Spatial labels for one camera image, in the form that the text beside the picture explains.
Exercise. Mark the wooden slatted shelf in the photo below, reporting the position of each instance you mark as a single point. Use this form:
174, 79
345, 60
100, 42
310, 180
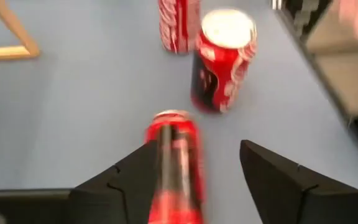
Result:
17, 51

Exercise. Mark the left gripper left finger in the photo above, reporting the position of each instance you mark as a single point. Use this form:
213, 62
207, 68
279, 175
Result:
89, 202

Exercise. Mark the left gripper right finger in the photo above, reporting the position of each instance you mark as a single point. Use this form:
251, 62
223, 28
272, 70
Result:
306, 202

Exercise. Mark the red Star Wars cola can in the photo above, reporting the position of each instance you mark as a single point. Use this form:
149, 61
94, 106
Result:
179, 174

